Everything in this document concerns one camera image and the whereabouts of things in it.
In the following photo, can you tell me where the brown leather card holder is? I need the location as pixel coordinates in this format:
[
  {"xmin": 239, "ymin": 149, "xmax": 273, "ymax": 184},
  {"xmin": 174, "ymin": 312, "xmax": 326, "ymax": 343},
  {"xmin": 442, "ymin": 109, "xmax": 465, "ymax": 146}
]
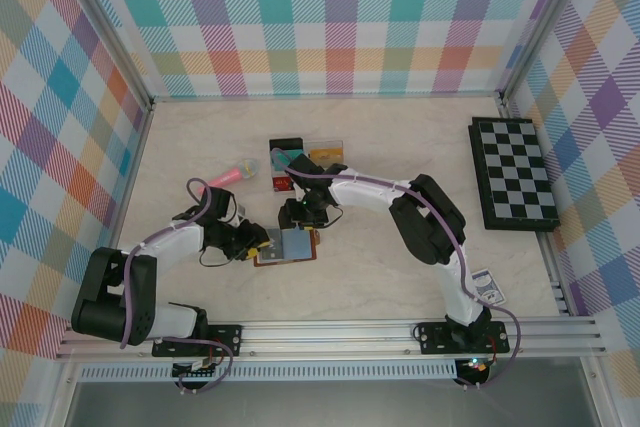
[{"xmin": 253, "ymin": 227, "xmax": 321, "ymax": 268}]

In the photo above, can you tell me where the gold card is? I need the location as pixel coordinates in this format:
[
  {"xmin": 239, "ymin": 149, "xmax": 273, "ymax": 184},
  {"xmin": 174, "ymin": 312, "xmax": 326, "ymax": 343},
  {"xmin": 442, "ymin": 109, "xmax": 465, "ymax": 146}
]
[{"xmin": 308, "ymin": 147, "xmax": 345, "ymax": 164}]

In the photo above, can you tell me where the clear plastic card organizer box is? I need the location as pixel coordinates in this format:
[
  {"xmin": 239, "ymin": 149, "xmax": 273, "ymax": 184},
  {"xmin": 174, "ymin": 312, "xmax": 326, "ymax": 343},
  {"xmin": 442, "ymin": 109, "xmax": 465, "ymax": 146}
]
[{"xmin": 268, "ymin": 137, "xmax": 350, "ymax": 197}]

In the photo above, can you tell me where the blue playing card box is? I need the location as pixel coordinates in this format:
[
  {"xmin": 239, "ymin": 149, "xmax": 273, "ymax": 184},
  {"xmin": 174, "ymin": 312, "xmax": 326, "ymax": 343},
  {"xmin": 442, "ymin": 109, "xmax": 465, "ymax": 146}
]
[{"xmin": 470, "ymin": 268, "xmax": 507, "ymax": 306}]

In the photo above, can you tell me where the pink toy microphone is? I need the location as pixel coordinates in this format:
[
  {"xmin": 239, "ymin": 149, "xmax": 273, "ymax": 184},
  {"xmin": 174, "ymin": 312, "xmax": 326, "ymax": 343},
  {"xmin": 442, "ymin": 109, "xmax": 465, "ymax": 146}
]
[{"xmin": 199, "ymin": 158, "xmax": 261, "ymax": 194}]

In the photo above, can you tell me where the black grey folding chessboard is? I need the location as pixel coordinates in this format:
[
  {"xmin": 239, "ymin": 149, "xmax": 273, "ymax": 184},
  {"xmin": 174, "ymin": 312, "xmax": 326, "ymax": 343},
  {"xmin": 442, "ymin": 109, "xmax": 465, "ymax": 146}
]
[{"xmin": 467, "ymin": 116, "xmax": 561, "ymax": 233}]

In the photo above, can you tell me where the thin black wire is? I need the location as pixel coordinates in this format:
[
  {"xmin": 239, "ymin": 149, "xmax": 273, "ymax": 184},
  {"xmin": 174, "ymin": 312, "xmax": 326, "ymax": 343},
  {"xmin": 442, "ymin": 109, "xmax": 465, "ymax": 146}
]
[
  {"xmin": 198, "ymin": 246, "xmax": 236, "ymax": 269},
  {"xmin": 319, "ymin": 204, "xmax": 344, "ymax": 231}
]

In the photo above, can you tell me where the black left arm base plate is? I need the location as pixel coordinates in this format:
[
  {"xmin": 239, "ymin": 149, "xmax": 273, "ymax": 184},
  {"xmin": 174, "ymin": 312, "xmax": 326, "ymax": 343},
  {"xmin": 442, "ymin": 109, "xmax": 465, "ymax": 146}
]
[{"xmin": 151, "ymin": 324, "xmax": 244, "ymax": 359}]

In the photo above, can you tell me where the aluminium frame crossbar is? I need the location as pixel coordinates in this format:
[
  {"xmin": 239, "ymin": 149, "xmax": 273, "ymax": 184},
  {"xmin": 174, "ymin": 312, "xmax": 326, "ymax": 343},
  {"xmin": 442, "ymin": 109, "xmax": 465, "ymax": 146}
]
[{"xmin": 149, "ymin": 91, "xmax": 504, "ymax": 104}]

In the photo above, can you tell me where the aluminium side rail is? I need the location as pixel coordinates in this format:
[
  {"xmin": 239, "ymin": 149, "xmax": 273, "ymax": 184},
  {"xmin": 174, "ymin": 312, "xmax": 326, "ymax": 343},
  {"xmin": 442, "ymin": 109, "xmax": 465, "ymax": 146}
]
[
  {"xmin": 88, "ymin": 106, "xmax": 155, "ymax": 322},
  {"xmin": 499, "ymin": 99, "xmax": 571, "ymax": 316}
]

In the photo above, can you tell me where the aluminium mounting rail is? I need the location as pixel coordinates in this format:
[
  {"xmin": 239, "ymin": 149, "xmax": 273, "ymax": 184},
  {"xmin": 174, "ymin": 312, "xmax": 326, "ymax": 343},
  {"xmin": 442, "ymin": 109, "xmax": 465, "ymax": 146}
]
[{"xmin": 54, "ymin": 316, "xmax": 606, "ymax": 361}]

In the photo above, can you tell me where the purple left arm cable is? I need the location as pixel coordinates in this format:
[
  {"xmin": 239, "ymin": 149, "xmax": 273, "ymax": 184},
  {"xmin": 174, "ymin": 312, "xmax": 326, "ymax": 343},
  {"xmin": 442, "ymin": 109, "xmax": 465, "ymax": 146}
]
[{"xmin": 119, "ymin": 177, "xmax": 234, "ymax": 394}]

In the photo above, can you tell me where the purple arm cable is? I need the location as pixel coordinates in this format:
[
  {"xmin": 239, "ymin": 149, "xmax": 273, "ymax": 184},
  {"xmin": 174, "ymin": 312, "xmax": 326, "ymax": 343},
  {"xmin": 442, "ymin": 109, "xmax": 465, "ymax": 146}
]
[
  {"xmin": 119, "ymin": 177, "xmax": 234, "ymax": 394},
  {"xmin": 269, "ymin": 146, "xmax": 522, "ymax": 391}
]

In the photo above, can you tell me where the slotted grey cable duct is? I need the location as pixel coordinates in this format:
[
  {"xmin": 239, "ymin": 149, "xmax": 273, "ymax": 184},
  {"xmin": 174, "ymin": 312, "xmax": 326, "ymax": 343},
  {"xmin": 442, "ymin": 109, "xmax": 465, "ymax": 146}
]
[{"xmin": 79, "ymin": 359, "xmax": 459, "ymax": 382}]

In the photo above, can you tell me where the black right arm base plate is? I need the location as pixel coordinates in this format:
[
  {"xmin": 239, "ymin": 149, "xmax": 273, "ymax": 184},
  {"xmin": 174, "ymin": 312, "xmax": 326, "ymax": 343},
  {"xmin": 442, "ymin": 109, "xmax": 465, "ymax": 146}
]
[{"xmin": 414, "ymin": 320, "xmax": 511, "ymax": 356}]

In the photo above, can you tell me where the aluminium frame post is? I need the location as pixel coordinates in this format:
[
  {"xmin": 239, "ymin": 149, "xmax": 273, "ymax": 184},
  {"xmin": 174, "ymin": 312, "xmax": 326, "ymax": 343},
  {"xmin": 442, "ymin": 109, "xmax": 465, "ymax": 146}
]
[
  {"xmin": 49, "ymin": 0, "xmax": 155, "ymax": 113},
  {"xmin": 498, "ymin": 0, "xmax": 594, "ymax": 106}
]

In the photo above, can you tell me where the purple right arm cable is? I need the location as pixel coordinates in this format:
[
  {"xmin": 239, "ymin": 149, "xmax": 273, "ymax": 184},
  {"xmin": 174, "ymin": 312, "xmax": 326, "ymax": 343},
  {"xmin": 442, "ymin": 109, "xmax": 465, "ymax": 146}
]
[{"xmin": 269, "ymin": 146, "xmax": 522, "ymax": 391}]

